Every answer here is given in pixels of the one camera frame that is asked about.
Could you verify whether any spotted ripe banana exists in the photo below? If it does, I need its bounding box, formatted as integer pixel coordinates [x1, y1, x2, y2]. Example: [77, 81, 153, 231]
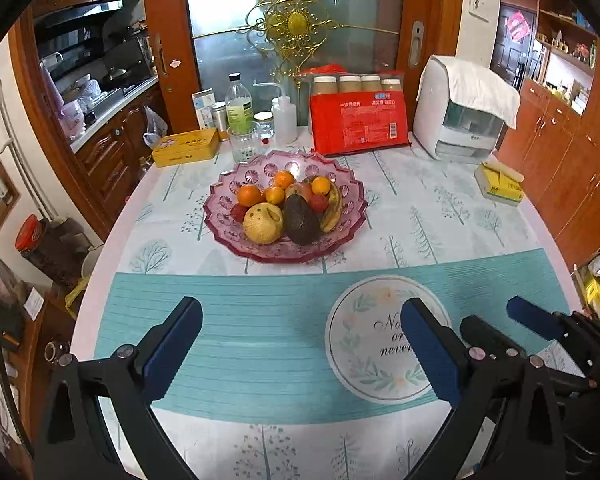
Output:
[320, 180, 343, 233]

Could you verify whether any dark avocado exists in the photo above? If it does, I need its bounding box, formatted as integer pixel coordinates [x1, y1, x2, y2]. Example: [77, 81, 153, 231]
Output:
[284, 193, 321, 246]

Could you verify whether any metal pole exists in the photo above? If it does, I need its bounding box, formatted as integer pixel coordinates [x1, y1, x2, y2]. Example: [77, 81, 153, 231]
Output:
[0, 79, 48, 221]

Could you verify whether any small metal can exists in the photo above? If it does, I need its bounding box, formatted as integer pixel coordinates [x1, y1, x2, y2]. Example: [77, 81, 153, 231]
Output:
[210, 101, 229, 141]

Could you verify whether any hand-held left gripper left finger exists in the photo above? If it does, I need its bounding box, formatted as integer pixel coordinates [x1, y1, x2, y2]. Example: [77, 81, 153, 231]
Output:
[32, 296, 203, 480]

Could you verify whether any teal striped placemat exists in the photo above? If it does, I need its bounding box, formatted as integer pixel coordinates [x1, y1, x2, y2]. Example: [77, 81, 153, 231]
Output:
[95, 249, 583, 413]

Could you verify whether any clear drinking glass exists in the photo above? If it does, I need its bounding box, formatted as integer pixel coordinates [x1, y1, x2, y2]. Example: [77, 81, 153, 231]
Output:
[226, 121, 261, 163]

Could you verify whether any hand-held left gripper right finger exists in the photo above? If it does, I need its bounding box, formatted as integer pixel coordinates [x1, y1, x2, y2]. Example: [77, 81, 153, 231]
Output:
[400, 297, 568, 480]

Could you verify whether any silver door handle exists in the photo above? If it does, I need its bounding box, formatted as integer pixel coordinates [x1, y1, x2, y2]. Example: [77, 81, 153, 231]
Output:
[409, 21, 425, 67]

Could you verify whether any white plastic bag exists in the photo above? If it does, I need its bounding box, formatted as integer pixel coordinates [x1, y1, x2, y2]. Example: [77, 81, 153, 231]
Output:
[144, 105, 168, 150]

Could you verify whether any white cloth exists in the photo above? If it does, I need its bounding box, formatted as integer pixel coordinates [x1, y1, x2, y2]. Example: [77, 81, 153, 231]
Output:
[417, 56, 522, 129]

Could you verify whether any red lidded dark jar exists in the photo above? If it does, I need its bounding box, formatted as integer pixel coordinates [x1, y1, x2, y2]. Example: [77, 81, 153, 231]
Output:
[15, 214, 93, 288]

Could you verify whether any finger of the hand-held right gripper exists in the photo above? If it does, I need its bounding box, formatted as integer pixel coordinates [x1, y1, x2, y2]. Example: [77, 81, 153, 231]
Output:
[506, 296, 600, 361]
[460, 315, 528, 362]

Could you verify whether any dark entrance door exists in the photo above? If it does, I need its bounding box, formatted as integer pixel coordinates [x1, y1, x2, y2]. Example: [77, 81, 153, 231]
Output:
[490, 2, 538, 86]

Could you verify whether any pink glass fruit bowl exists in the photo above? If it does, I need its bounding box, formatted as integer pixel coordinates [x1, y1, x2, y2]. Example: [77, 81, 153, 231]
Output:
[202, 149, 369, 264]

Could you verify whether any black range hood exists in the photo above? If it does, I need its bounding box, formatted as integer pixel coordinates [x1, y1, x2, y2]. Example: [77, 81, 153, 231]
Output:
[32, 0, 143, 43]

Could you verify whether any wooden kitchen base cabinet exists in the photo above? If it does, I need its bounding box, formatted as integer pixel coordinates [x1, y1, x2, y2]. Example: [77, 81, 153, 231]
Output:
[70, 77, 168, 201]

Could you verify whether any red paper cup package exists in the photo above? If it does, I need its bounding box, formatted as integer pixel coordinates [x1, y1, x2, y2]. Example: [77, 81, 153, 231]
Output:
[309, 92, 412, 157]

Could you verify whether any white countertop appliance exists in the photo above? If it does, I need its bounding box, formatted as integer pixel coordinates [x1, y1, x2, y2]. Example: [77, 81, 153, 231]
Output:
[412, 55, 506, 162]

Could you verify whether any yellow tin box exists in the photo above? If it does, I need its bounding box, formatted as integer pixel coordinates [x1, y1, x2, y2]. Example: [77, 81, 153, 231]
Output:
[151, 127, 220, 168]

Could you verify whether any frosted glass sliding door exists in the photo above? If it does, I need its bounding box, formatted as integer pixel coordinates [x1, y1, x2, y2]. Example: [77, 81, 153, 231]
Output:
[140, 0, 463, 126]

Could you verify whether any white wash bottle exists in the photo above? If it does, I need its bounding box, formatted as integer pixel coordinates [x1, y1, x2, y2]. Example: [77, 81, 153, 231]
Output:
[252, 81, 299, 144]

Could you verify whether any clear bottle green label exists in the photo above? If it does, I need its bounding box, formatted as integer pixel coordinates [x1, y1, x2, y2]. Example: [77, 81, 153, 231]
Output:
[225, 73, 256, 136]

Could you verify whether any white blue carton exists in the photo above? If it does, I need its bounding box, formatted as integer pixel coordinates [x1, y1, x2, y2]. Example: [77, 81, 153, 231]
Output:
[191, 89, 216, 131]

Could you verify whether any yellow pear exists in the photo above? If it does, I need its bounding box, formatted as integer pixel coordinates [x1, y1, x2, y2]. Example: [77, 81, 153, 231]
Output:
[242, 203, 286, 245]

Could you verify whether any pink plastic bag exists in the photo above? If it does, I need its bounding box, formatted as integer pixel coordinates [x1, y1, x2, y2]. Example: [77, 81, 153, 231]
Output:
[60, 100, 86, 141]

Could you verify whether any yellow tissue pack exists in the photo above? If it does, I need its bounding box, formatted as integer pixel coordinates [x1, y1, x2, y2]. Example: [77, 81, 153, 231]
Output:
[474, 161, 526, 207]

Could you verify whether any small glass jar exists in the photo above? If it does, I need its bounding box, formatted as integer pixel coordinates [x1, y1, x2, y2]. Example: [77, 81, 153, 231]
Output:
[253, 111, 276, 141]

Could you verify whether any red door decoration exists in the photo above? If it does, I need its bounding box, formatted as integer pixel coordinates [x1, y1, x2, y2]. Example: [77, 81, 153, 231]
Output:
[507, 10, 532, 41]

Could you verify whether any gold door ornament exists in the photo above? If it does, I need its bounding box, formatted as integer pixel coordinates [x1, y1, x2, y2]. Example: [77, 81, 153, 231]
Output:
[245, 0, 341, 76]

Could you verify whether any wooden storage cabinet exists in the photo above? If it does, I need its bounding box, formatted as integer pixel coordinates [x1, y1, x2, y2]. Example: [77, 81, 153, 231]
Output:
[497, 0, 600, 271]

